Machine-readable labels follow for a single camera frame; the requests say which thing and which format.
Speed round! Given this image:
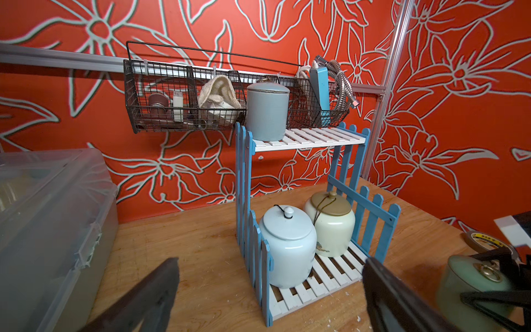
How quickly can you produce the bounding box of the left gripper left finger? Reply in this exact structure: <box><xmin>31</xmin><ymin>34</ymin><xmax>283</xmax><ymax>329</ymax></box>
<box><xmin>80</xmin><ymin>257</ymin><xmax>180</xmax><ymax>331</ymax></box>

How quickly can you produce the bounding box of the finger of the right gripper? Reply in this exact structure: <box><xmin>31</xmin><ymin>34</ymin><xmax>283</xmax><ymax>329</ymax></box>
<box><xmin>471</xmin><ymin>247</ymin><xmax>521</xmax><ymax>276</ymax></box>
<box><xmin>460</xmin><ymin>290</ymin><xmax>530</xmax><ymax>332</ymax></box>

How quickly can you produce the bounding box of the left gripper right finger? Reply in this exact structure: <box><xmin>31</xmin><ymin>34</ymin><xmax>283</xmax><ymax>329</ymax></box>
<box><xmin>362</xmin><ymin>257</ymin><xmax>459</xmax><ymax>331</ymax></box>

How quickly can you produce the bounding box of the green tea canister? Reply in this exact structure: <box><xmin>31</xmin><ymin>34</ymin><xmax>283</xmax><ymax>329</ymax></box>
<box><xmin>435</xmin><ymin>255</ymin><xmax>515</xmax><ymax>332</ymax></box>

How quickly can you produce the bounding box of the blue white picket shelf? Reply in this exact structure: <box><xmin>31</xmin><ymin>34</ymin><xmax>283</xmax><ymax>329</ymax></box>
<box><xmin>235</xmin><ymin>124</ymin><xmax>401</xmax><ymax>326</ymax></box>

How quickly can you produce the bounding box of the grey-blue tea canister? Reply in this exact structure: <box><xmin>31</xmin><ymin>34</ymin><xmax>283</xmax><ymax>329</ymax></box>
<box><xmin>246</xmin><ymin>79</ymin><xmax>290</xmax><ymax>142</ymax></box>

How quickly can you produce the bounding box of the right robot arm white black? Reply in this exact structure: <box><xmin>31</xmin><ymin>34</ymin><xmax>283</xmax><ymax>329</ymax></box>
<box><xmin>460</xmin><ymin>212</ymin><xmax>530</xmax><ymax>331</ymax></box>

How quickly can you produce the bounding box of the brown tape roll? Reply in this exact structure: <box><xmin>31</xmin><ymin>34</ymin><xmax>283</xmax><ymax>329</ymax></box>
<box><xmin>463</xmin><ymin>231</ymin><xmax>519</xmax><ymax>260</ymax></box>

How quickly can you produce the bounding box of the cream round ceramic jar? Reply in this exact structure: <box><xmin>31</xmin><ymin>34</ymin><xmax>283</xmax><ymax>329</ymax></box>
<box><xmin>304</xmin><ymin>191</ymin><xmax>355</xmax><ymax>257</ymax></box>

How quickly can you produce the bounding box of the translucent plastic storage box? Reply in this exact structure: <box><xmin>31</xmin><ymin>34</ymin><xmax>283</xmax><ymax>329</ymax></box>
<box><xmin>1</xmin><ymin>149</ymin><xmax>118</xmax><ymax>331</ymax></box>

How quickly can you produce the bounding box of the pale blue round ceramic jar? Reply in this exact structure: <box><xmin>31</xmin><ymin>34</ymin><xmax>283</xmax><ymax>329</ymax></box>
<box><xmin>259</xmin><ymin>205</ymin><xmax>317</xmax><ymax>289</ymax></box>

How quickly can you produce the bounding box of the cream cloth in basket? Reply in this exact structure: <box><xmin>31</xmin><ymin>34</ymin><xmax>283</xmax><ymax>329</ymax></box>
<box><xmin>198</xmin><ymin>75</ymin><xmax>243</xmax><ymax>126</ymax></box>

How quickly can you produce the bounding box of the blue box in basket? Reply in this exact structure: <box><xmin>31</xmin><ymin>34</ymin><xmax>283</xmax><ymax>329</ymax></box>
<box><xmin>309</xmin><ymin>67</ymin><xmax>330</xmax><ymax>127</ymax></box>

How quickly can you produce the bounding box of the black wire wall basket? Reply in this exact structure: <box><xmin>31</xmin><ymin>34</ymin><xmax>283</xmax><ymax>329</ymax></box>
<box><xmin>123</xmin><ymin>51</ymin><xmax>358</xmax><ymax>133</ymax></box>

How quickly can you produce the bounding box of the metal hose in basket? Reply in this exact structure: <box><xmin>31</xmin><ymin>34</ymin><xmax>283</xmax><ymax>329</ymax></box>
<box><xmin>314</xmin><ymin>55</ymin><xmax>359</xmax><ymax>113</ymax></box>

